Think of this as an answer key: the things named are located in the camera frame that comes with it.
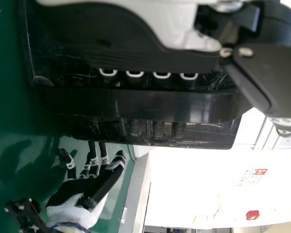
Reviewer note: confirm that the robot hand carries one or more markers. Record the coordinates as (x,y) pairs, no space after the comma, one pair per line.
(174,26)
(87,187)

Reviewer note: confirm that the black oven with glass door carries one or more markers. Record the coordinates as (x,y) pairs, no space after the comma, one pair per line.
(160,104)

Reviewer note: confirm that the black camera bracket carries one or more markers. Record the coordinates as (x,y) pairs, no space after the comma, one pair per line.
(24,213)

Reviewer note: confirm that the red wall alarm box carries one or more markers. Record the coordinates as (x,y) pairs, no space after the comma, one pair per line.
(252,215)

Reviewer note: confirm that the red and white wall sign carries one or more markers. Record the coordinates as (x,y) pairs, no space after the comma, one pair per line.
(254,176)

